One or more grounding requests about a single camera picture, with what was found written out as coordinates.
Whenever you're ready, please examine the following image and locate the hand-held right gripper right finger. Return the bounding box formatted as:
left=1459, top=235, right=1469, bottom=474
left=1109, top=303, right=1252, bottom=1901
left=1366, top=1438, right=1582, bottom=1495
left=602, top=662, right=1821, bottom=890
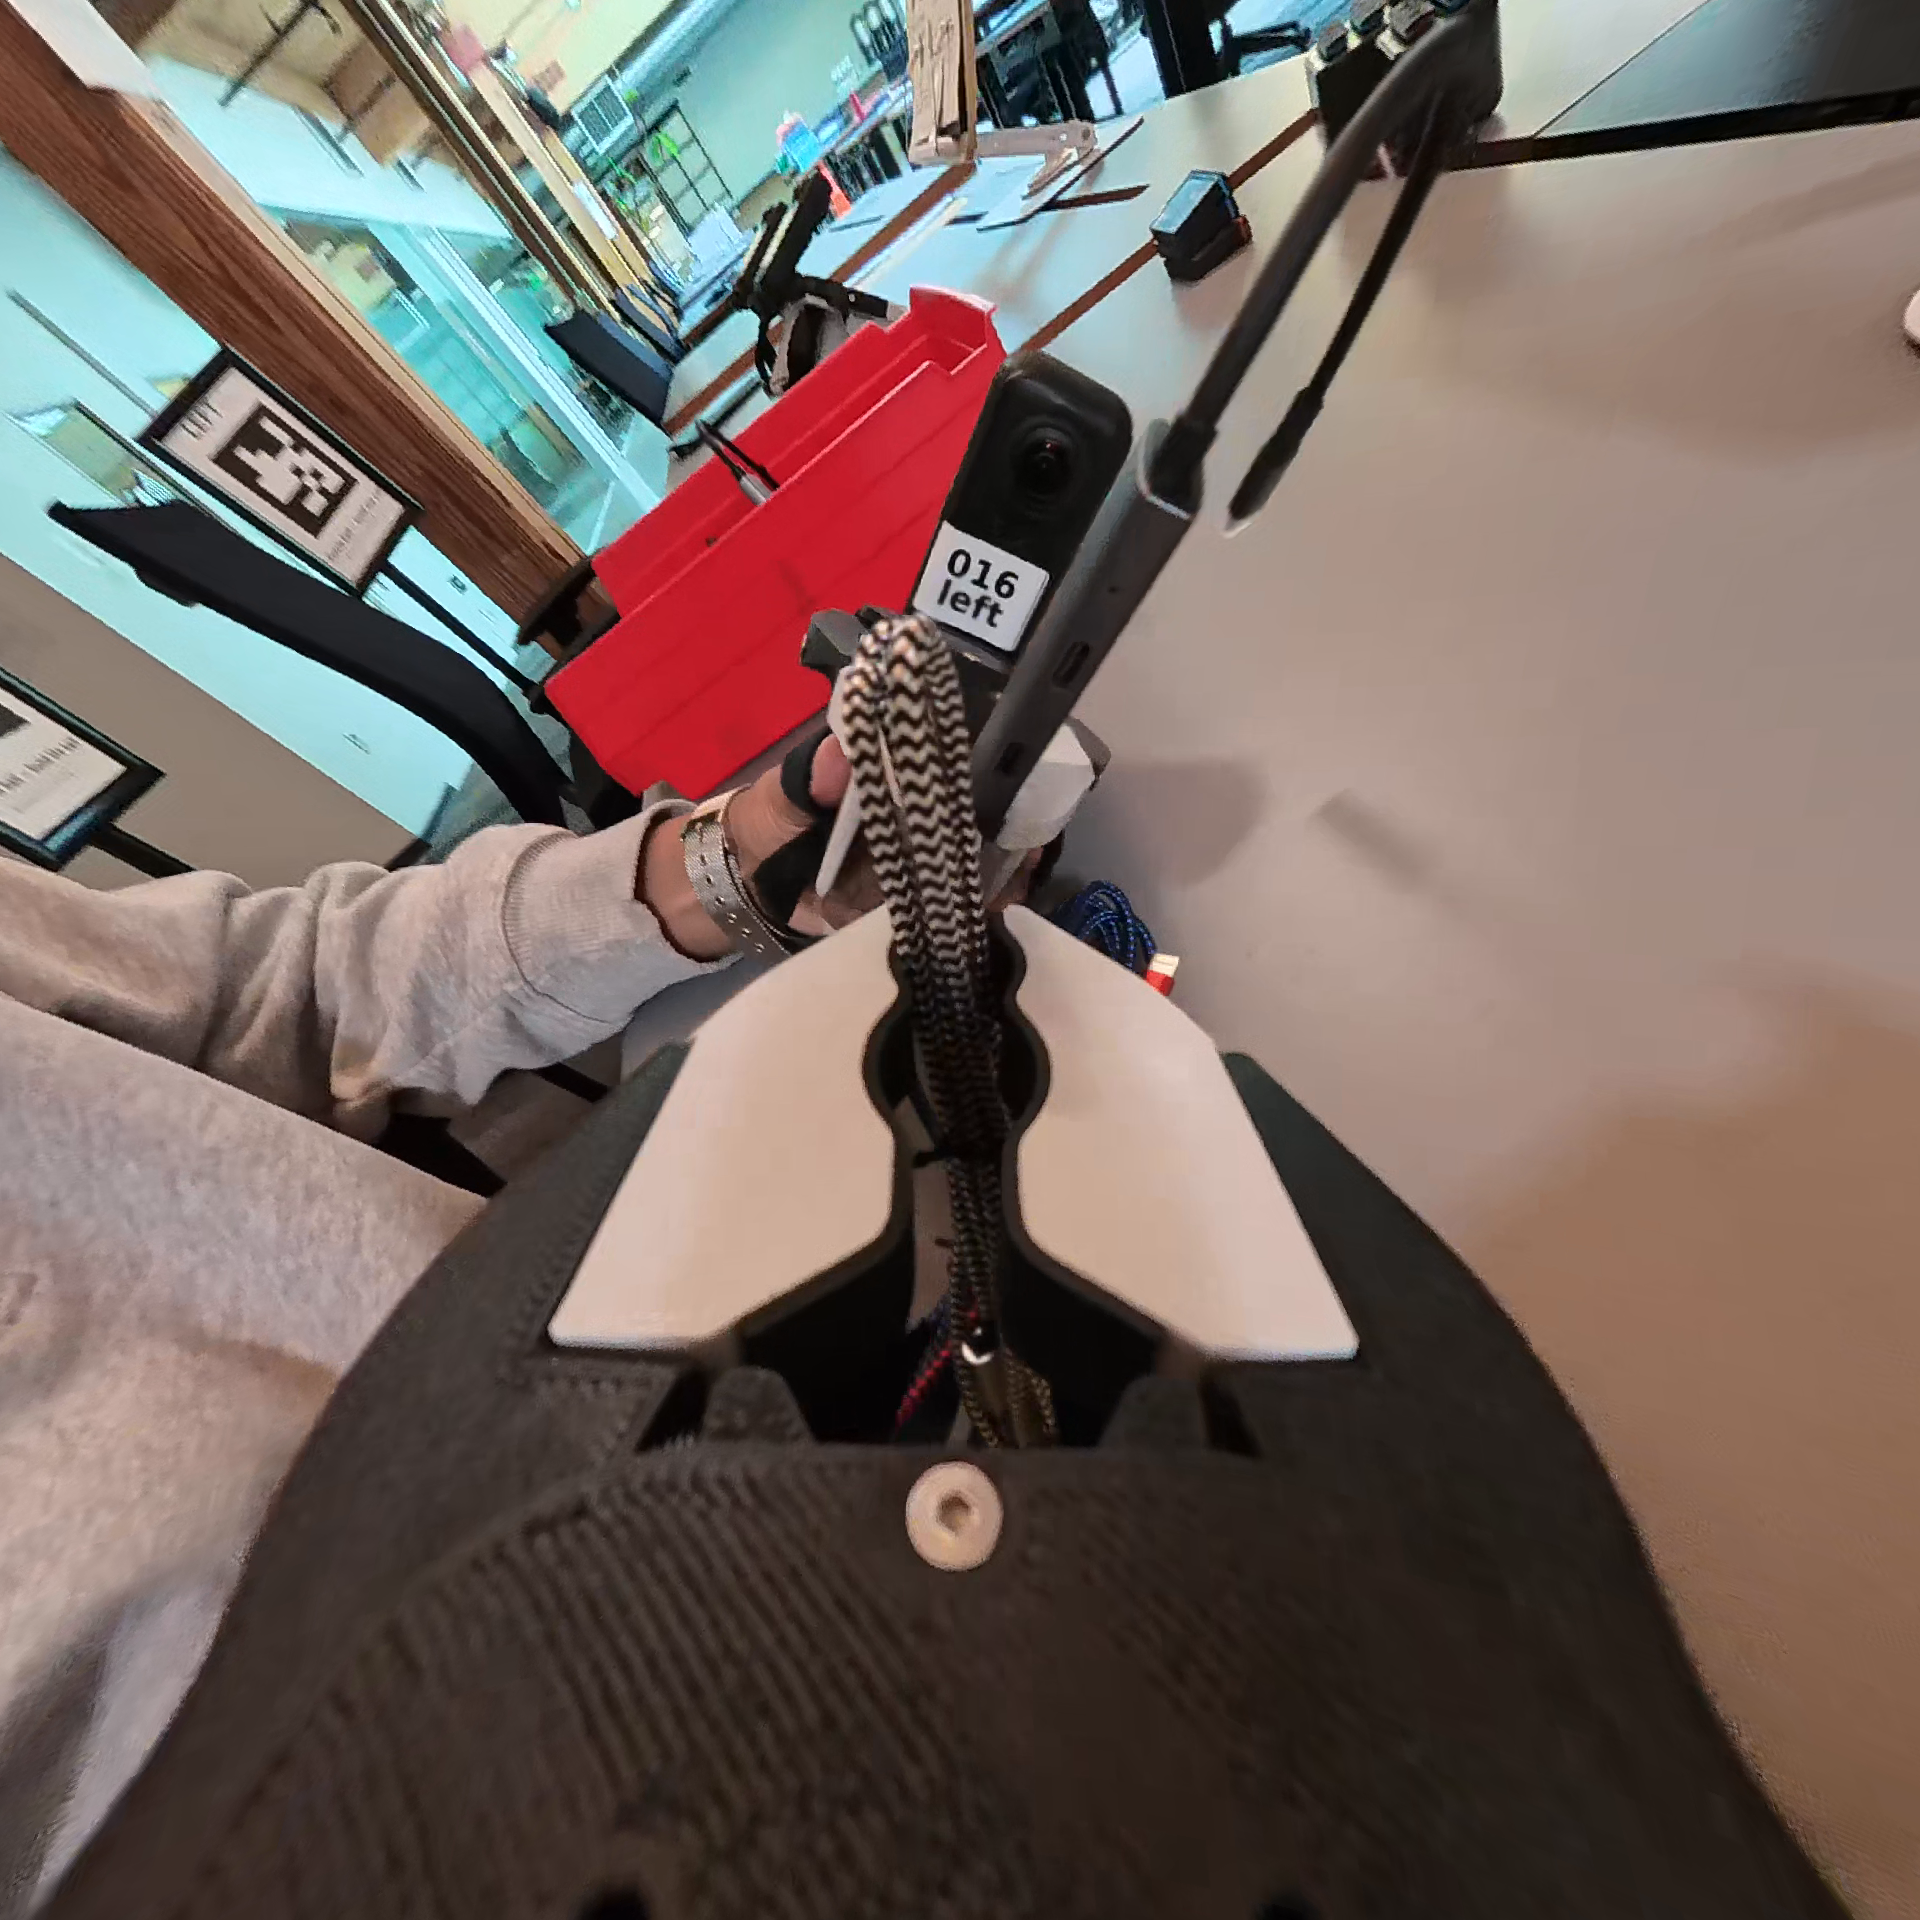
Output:
left=998, top=906, right=1362, bottom=1364

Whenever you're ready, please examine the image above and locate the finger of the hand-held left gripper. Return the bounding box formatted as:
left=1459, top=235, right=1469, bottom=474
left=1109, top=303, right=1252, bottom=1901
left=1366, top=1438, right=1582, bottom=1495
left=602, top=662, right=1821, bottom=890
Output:
left=996, top=724, right=1117, bottom=861

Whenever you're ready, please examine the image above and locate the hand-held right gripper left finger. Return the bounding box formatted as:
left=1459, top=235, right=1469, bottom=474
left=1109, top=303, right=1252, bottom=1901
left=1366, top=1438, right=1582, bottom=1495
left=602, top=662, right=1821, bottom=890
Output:
left=546, top=915, right=910, bottom=1362

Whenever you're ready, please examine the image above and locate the blue braided cable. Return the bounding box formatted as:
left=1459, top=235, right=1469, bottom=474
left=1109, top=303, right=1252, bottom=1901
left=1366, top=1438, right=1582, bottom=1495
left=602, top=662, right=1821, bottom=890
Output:
left=1046, top=877, right=1161, bottom=985

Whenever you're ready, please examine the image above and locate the black white braided cable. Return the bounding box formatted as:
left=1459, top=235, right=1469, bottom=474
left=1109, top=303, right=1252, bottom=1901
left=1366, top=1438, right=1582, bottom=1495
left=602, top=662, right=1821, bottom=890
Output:
left=828, top=613, right=1065, bottom=1452

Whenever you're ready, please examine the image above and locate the black hub cable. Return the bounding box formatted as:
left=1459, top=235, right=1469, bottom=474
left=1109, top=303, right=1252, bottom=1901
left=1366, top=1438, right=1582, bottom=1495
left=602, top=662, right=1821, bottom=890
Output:
left=1147, top=0, right=1490, bottom=541

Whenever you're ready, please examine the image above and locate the red plastic bin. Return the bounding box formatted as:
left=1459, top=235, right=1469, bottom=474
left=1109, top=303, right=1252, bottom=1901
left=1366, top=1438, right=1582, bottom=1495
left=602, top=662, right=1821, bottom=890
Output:
left=544, top=285, right=1010, bottom=840

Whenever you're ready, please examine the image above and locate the person's left forearm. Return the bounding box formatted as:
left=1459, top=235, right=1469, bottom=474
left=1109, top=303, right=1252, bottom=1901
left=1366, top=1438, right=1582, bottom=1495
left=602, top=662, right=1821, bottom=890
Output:
left=0, top=810, right=739, bottom=1159

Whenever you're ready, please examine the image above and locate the grey desk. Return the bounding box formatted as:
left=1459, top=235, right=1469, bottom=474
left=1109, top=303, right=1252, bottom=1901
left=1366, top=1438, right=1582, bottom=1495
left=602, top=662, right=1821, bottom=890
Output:
left=661, top=0, right=1920, bottom=1920

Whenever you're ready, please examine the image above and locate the person's left hand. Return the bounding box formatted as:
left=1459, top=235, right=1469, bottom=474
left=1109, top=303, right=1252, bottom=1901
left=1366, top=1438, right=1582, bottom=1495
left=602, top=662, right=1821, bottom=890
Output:
left=732, top=734, right=843, bottom=945

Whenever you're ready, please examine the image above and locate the small black box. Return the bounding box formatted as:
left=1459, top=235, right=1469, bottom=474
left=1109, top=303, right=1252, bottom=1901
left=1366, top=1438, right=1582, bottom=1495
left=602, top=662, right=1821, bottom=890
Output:
left=1150, top=168, right=1257, bottom=287

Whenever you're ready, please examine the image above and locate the silver wristwatch band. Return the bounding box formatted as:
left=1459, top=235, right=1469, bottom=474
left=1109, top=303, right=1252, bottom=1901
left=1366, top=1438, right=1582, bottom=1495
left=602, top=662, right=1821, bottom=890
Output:
left=678, top=792, right=805, bottom=962

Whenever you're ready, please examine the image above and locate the black equipment box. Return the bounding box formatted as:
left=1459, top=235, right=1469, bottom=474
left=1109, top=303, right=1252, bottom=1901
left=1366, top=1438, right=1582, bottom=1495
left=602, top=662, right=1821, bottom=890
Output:
left=1309, top=0, right=1507, bottom=148

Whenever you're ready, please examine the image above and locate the person's grey sweater torso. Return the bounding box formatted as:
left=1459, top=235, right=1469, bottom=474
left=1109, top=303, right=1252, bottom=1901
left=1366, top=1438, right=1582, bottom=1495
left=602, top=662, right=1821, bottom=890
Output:
left=0, top=990, right=513, bottom=1920

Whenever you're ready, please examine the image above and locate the black office chair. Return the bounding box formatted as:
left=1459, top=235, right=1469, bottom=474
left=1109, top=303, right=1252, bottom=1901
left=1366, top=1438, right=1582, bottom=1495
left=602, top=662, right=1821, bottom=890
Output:
left=49, top=498, right=580, bottom=842

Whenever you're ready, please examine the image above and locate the framed black white marker sign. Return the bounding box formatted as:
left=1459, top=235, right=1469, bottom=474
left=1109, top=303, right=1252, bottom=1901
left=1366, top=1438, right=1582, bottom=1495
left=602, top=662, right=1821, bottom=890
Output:
left=139, top=348, right=426, bottom=598

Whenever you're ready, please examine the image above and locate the black framed paper sign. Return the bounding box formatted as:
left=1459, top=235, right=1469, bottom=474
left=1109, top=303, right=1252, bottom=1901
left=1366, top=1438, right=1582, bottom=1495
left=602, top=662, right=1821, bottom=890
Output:
left=0, top=667, right=164, bottom=877

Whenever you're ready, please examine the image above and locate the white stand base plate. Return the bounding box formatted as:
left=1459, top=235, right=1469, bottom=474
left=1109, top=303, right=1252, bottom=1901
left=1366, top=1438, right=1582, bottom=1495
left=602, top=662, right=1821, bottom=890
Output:
left=905, top=0, right=1104, bottom=194

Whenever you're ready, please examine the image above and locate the black strapped device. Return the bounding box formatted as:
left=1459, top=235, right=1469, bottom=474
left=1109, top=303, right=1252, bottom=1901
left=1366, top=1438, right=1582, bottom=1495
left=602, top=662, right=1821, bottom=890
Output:
left=743, top=168, right=890, bottom=397

